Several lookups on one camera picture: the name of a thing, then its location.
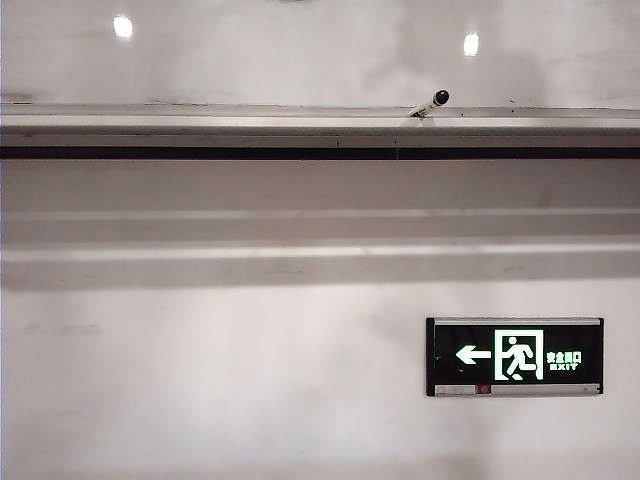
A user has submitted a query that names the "aluminium whiteboard marker tray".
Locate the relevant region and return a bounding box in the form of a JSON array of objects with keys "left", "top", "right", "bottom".
[{"left": 0, "top": 101, "right": 640, "bottom": 162}]

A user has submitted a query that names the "white whiteboard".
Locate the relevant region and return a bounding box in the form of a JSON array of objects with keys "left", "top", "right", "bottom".
[{"left": 0, "top": 0, "right": 640, "bottom": 110}]

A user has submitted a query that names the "white marker with black cap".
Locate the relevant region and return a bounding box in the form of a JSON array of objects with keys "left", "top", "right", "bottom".
[{"left": 406, "top": 88, "right": 452, "bottom": 120}]

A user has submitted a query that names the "green illuminated exit sign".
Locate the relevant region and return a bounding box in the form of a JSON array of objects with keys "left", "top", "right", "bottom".
[{"left": 424, "top": 315, "right": 606, "bottom": 399}]

